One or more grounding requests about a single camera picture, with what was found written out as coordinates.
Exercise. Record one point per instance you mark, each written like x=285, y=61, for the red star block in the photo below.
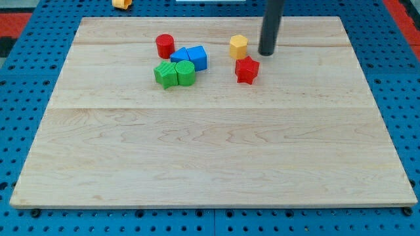
x=246, y=70

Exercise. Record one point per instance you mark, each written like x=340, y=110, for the green star block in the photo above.
x=166, y=74

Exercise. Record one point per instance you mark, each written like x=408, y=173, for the green cylinder block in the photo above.
x=186, y=73

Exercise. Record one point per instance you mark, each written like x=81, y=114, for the blue cube block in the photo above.
x=198, y=56

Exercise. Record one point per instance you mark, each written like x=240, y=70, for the blue triangle block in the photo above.
x=179, y=55

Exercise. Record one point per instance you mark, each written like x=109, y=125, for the yellow hexagon block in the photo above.
x=238, y=47

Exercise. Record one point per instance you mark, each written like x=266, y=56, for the red cylinder block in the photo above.
x=165, y=44

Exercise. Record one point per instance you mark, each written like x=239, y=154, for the light wooden board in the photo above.
x=306, y=134

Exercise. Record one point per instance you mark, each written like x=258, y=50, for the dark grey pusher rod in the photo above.
x=270, y=26

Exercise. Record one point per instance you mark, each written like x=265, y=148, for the yellow block off board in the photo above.
x=122, y=4

